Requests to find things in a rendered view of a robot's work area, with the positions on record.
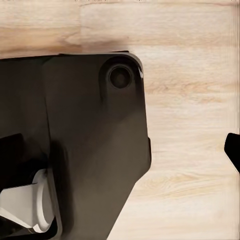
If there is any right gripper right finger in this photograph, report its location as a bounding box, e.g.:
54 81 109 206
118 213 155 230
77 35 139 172
224 133 240 173

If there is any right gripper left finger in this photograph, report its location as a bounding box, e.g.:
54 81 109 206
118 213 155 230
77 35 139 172
0 133 26 193

